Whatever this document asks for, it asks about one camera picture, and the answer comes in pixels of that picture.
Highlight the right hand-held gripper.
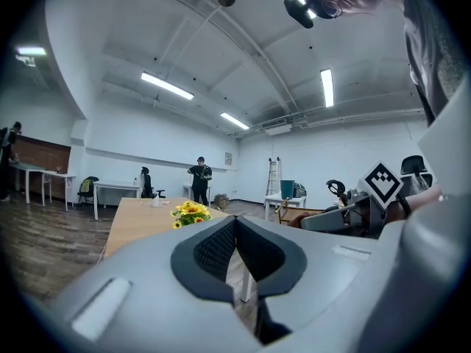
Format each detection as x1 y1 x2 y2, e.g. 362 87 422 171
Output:
300 160 405 240

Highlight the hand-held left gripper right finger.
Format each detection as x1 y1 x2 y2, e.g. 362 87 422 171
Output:
237 215 403 353

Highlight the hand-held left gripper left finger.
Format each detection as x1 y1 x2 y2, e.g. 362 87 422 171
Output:
40 215 259 353

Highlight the brown cloth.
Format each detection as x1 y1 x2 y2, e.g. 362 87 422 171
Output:
286 211 318 229

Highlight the yellow sunflower bouquet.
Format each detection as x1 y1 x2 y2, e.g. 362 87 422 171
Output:
170 200 213 230

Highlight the person's right forearm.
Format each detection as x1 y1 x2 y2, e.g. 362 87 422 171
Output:
385 185 445 222

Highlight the plastic-wrapped black office chair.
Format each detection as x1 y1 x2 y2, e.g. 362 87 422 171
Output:
325 179 347 199

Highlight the small white table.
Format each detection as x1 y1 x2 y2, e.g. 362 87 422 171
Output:
263 192 308 221

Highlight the wooden table with white legs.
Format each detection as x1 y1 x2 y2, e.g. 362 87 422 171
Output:
105 196 255 304

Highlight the metal ladder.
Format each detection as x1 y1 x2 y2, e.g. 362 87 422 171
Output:
266 156 282 197

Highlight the black office chair with headrest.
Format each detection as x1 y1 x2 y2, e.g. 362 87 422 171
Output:
400 154 434 188

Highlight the ceiling air conditioner unit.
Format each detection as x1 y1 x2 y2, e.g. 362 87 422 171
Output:
264 123 293 137

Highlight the black chair with yellow vest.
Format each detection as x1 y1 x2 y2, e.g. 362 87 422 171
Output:
77 176 100 207

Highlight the green-topped white table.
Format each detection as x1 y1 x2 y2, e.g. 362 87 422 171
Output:
10 161 46 204

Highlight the person's dark printed t-shirt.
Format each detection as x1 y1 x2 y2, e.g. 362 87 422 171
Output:
403 0 471 125

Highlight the wooden cart with gold frame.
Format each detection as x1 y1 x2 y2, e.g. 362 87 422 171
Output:
274 196 306 225

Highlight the white charging cable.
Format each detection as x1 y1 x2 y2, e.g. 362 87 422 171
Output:
135 198 172 208

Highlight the black head-worn camera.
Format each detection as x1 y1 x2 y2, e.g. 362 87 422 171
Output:
283 0 315 29

